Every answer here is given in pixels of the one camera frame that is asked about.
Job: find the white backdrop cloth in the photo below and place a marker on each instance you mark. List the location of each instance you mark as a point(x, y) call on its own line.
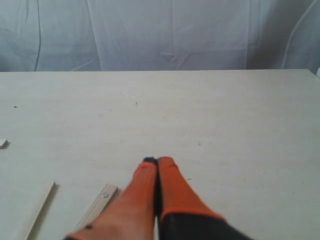
point(154, 35)

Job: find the plain light wood stick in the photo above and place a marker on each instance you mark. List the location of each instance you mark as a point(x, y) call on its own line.
point(32, 220)

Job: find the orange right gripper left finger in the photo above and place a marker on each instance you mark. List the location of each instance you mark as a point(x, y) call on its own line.
point(131, 216)

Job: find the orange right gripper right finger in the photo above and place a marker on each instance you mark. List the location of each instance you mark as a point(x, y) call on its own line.
point(184, 216)

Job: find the wood stick end piece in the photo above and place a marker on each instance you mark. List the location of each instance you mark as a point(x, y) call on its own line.
point(3, 143)

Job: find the wood stick with magnets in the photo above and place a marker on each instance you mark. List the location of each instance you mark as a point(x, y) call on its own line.
point(102, 200)

